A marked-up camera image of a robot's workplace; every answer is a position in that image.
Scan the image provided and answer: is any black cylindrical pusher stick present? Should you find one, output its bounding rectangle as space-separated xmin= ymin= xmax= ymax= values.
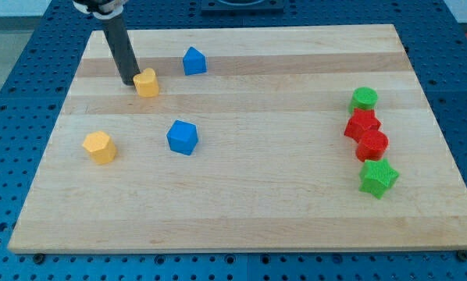
xmin=102 ymin=14 xmax=141 ymax=86

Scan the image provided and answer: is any wooden board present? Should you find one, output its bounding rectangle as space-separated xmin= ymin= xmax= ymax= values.
xmin=8 ymin=24 xmax=467 ymax=254

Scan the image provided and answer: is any blue cube block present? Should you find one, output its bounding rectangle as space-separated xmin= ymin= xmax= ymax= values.
xmin=166 ymin=120 xmax=198 ymax=155

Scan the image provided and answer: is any green cylinder block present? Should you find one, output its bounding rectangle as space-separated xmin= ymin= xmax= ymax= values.
xmin=348 ymin=87 xmax=378 ymax=114

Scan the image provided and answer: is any red cylinder block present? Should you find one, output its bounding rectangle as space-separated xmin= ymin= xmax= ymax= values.
xmin=355 ymin=130 xmax=389 ymax=162

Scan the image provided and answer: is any blue triangle block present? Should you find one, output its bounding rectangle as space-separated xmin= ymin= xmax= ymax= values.
xmin=182 ymin=47 xmax=207 ymax=76

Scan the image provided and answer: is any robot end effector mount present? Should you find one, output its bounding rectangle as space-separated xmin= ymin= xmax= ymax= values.
xmin=73 ymin=0 xmax=127 ymax=19

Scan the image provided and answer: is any red star block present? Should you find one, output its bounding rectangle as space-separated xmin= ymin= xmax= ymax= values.
xmin=344 ymin=108 xmax=382 ymax=143

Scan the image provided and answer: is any green star block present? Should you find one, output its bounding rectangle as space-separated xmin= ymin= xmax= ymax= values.
xmin=359 ymin=158 xmax=400 ymax=199

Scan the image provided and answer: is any yellow hexagon block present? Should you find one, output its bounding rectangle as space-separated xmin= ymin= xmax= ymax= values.
xmin=82 ymin=131 xmax=117 ymax=165

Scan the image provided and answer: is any dark blue base plate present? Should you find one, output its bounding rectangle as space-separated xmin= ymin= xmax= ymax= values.
xmin=201 ymin=0 xmax=286 ymax=15

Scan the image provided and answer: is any yellow heart block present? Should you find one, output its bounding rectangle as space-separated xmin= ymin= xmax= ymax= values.
xmin=133 ymin=68 xmax=159 ymax=98

